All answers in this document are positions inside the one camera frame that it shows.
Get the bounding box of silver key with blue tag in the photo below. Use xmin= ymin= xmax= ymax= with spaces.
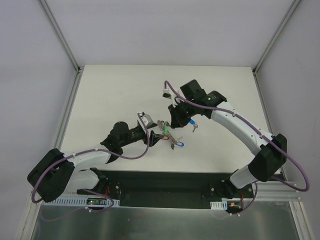
xmin=189 ymin=119 xmax=199 ymax=133

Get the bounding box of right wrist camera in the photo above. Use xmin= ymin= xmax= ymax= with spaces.
xmin=162 ymin=88 xmax=180 ymax=106

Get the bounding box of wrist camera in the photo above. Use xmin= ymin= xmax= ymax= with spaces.
xmin=162 ymin=88 xmax=180 ymax=106
xmin=137 ymin=112 xmax=154 ymax=132

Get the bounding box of metal key organiser ring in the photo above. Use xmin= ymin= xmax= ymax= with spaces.
xmin=156 ymin=119 xmax=177 ymax=151

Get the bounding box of white cable duct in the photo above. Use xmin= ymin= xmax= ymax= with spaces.
xmin=46 ymin=196 xmax=120 ymax=207
xmin=210 ymin=201 xmax=228 ymax=211

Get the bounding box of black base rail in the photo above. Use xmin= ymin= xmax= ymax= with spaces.
xmin=89 ymin=169 xmax=254 ymax=209

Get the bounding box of aluminium frame post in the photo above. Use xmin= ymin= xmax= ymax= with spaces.
xmin=251 ymin=0 xmax=305 ymax=75
xmin=38 ymin=0 xmax=83 ymax=73

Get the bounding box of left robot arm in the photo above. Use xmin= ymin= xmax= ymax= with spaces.
xmin=27 ymin=116 xmax=164 ymax=204

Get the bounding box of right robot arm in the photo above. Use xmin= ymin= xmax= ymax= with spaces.
xmin=162 ymin=79 xmax=287 ymax=199

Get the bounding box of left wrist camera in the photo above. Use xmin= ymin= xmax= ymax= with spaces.
xmin=137 ymin=112 xmax=154 ymax=132

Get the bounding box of right white cable duct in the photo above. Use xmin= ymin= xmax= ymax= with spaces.
xmin=210 ymin=201 xmax=228 ymax=211

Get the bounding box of left white cable duct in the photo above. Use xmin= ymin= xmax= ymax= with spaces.
xmin=46 ymin=196 xmax=120 ymax=207

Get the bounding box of aluminium frame left post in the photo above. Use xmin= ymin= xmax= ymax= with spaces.
xmin=38 ymin=0 xmax=83 ymax=73

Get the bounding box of small blue key tag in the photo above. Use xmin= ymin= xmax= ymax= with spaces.
xmin=174 ymin=141 xmax=184 ymax=147

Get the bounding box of aluminium frame right post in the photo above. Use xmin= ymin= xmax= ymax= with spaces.
xmin=251 ymin=0 xmax=305 ymax=75

